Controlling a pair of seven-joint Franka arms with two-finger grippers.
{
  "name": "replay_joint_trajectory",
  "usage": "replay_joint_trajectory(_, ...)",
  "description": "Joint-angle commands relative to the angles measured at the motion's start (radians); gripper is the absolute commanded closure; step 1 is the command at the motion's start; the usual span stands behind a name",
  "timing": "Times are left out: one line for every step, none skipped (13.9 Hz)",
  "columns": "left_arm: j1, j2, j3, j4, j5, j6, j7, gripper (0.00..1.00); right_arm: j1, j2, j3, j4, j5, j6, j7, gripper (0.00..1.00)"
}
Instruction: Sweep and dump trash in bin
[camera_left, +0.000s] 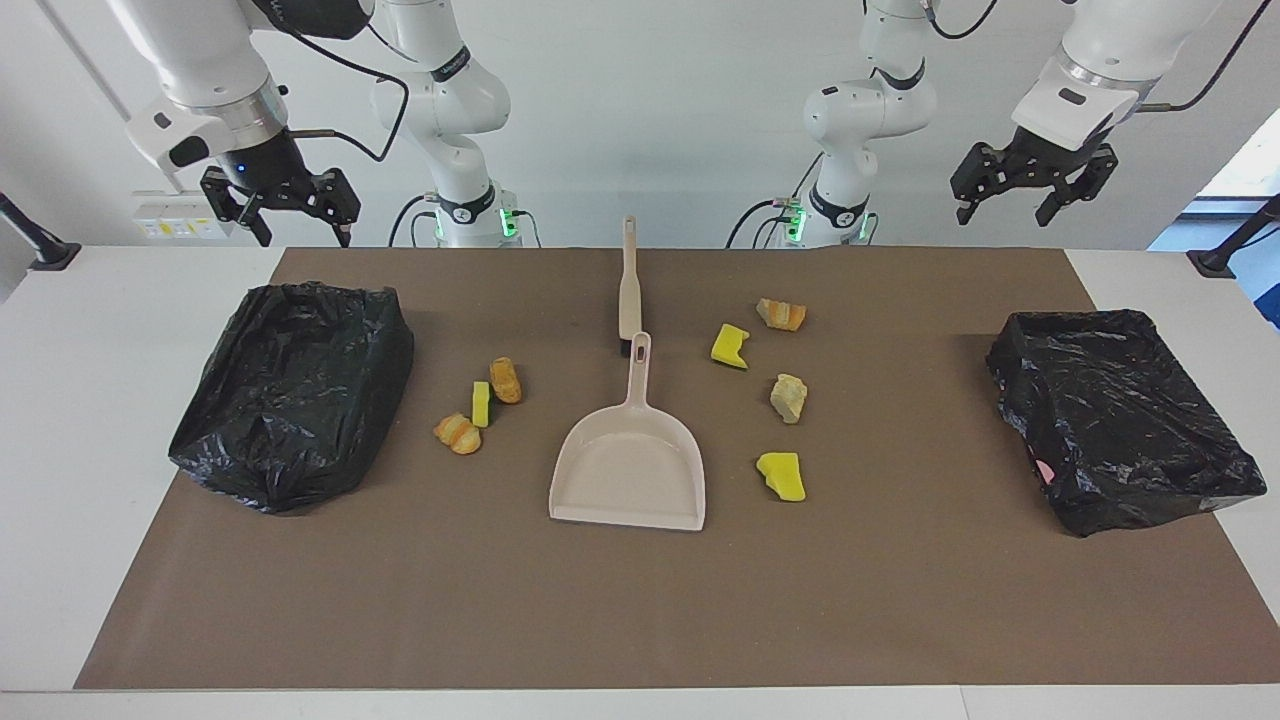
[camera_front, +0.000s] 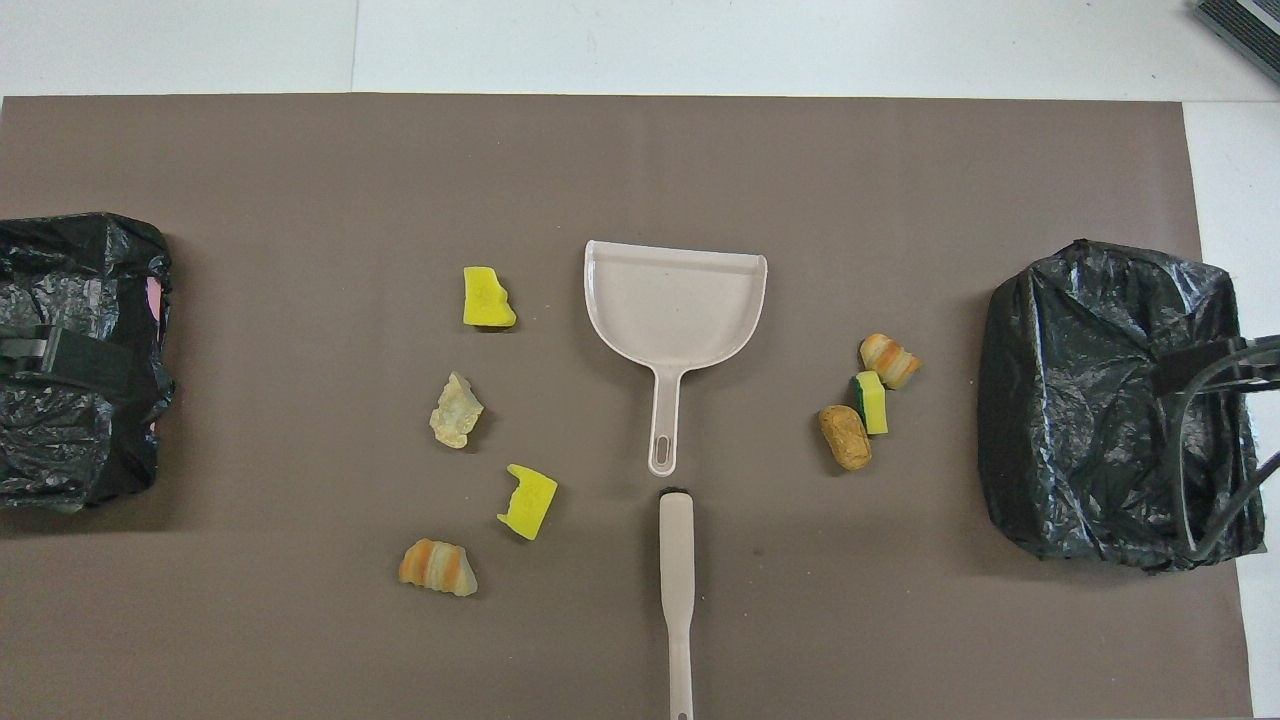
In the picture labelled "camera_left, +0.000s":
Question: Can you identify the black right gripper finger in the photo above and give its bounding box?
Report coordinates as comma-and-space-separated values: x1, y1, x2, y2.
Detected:
312, 168, 362, 246
202, 168, 272, 248

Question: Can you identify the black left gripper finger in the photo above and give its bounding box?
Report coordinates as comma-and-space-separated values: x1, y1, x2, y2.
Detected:
950, 145, 1011, 225
1036, 148, 1119, 228

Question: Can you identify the beige sponge chunk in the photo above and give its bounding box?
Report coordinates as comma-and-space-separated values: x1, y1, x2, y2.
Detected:
770, 374, 808, 425

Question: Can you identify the beige hand brush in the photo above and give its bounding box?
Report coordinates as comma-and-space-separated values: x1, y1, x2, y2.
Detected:
618, 216, 647, 359

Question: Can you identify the notched yellow sponge piece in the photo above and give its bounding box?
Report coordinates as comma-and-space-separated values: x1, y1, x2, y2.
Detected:
711, 323, 751, 370

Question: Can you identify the yellow sponge wedge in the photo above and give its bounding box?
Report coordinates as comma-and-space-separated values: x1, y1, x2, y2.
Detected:
756, 452, 807, 503

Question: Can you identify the beige plastic dustpan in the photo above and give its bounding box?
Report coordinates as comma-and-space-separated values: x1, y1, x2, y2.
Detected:
548, 332, 707, 532

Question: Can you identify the black bag lined pink bin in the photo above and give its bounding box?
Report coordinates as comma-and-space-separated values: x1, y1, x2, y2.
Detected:
986, 309, 1268, 538

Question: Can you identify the black stand foot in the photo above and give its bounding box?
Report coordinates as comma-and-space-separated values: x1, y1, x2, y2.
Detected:
0, 192, 81, 271
1187, 195, 1280, 279

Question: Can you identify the orange striped croissant piece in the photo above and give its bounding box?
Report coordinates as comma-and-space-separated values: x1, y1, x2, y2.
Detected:
433, 413, 482, 456

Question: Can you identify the brown table mat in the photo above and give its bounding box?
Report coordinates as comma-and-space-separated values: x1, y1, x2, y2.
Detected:
75, 248, 1280, 691

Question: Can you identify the white wall socket strip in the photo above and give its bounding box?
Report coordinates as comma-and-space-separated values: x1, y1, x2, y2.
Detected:
132, 191, 237, 241

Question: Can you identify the black base cable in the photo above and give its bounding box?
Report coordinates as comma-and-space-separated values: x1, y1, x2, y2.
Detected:
727, 198, 801, 249
388, 195, 441, 248

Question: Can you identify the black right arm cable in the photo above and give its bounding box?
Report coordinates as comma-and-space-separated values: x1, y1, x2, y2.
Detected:
250, 0, 411, 164

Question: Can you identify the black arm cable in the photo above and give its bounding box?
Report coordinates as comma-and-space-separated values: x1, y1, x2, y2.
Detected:
1138, 0, 1276, 113
250, 0, 411, 164

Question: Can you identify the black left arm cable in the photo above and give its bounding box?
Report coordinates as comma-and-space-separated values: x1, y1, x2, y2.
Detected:
1138, 0, 1276, 113

